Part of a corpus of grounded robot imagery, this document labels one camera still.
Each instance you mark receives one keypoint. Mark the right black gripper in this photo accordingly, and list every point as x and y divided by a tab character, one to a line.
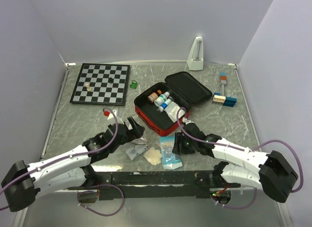
179	137

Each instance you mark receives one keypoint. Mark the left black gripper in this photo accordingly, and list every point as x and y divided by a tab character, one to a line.
136	132

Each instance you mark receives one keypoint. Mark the blue white bandage packet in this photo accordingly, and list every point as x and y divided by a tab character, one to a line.
170	161

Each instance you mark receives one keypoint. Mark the white gauze packet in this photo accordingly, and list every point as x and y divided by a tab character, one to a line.
172	111

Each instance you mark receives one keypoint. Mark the red black medicine case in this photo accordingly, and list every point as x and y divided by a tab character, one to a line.
184	91

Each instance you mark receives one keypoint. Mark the blue white small bottle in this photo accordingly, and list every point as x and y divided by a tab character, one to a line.
164	105

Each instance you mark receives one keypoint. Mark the amber medicine bottle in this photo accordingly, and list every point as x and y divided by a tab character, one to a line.
152	97

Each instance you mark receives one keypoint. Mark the clear green-label bottle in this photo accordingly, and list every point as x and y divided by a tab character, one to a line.
161	99

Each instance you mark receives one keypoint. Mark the clear bag with pads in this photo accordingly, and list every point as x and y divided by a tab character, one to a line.
140	141

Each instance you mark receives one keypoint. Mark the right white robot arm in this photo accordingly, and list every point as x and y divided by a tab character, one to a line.
269	172

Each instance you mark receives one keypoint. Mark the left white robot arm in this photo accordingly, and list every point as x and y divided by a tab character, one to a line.
23	183

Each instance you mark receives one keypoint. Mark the white blue wipe sachet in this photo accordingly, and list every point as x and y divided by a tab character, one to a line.
135	151

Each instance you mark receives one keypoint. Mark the beige bandage patch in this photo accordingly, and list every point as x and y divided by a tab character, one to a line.
153	156

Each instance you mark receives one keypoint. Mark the small green toy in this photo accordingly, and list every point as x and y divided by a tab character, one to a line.
133	84

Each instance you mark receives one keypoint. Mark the black base bar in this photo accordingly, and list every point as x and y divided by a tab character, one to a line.
158	184

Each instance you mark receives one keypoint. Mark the black white chessboard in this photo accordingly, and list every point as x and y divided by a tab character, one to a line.
103	92

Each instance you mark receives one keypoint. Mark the black chess piece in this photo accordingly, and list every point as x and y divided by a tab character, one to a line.
110	79

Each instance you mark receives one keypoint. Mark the blue toy block stack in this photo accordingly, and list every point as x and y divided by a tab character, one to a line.
223	100

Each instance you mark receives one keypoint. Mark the grey orange blue toy stick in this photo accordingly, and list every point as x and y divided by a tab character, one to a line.
223	82

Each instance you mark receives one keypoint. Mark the white metronome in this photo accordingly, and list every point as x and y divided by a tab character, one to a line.
195	59

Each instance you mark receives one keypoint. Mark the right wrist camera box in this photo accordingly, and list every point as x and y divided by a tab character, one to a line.
186	121

